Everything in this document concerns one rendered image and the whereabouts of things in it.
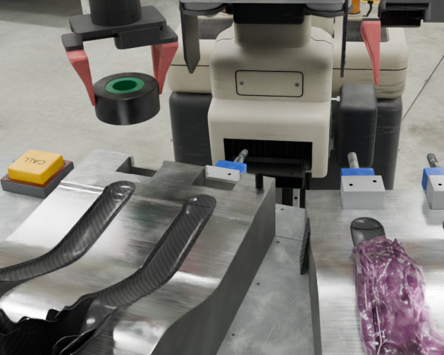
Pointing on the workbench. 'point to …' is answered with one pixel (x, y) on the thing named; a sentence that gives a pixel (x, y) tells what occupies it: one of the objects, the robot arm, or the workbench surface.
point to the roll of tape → (126, 98)
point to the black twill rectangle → (304, 246)
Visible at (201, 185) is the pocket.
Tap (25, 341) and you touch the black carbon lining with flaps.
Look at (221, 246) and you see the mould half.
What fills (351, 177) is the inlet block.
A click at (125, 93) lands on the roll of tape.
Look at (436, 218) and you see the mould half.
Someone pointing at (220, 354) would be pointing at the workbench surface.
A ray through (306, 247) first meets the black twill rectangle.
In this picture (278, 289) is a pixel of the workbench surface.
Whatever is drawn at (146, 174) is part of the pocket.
